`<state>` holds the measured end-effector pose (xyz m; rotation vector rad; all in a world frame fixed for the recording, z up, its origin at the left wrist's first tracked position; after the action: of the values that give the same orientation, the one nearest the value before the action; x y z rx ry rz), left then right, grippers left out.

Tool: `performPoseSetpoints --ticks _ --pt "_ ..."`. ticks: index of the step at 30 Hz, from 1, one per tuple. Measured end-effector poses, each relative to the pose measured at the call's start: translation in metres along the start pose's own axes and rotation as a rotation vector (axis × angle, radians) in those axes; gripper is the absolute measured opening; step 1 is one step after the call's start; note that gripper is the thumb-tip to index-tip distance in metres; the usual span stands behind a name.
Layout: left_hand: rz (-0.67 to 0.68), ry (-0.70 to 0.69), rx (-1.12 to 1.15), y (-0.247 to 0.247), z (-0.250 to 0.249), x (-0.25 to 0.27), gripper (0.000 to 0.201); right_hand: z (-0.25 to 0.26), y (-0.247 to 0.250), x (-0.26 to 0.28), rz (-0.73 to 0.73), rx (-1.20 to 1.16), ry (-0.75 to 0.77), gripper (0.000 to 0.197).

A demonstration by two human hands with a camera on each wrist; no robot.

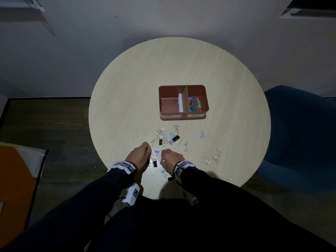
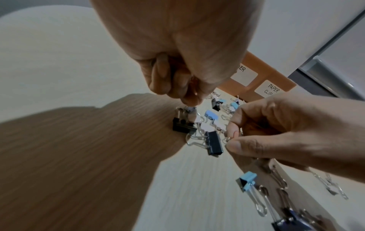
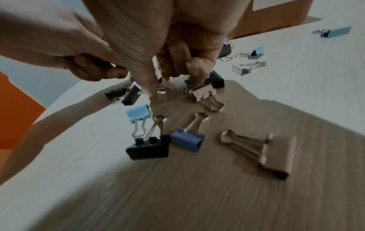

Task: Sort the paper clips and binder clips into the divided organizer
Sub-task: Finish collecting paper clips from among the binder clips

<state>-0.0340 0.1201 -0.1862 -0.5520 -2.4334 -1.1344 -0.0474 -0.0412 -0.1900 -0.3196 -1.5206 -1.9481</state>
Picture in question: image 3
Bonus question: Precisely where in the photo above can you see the person's right hand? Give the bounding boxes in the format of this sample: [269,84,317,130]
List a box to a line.
[83,0,253,99]

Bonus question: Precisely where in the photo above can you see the person's left hand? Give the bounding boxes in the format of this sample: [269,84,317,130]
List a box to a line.
[0,0,129,82]

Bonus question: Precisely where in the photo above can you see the small pink binder clip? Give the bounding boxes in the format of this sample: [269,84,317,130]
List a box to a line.
[157,77,175,93]

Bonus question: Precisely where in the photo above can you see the small black binder clip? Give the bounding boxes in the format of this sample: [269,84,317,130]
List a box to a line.
[219,40,236,62]
[105,88,128,105]
[209,70,225,89]
[122,84,143,106]

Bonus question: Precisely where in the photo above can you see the medium rose gold binder clip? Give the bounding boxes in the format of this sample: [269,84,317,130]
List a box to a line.
[184,87,225,113]

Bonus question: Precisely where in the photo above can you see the orange panel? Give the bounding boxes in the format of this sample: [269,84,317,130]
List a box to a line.
[0,71,47,150]

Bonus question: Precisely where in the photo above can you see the white binder clip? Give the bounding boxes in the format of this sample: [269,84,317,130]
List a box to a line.
[231,61,267,76]

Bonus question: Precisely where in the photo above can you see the small light blue binder clip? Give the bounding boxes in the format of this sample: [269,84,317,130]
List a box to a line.
[235,46,266,60]

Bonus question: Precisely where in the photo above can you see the dark blue binder clip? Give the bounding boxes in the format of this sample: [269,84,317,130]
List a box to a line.
[170,112,209,153]

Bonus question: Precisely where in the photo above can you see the medium black binder clip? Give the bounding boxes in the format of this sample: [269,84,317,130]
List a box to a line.
[126,115,171,160]

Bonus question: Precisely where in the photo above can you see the large rose gold binder clip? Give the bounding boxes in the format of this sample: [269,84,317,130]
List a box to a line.
[220,129,297,180]

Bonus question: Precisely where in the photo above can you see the large grey blue binder clip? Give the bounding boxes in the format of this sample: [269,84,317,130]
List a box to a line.
[312,25,352,38]

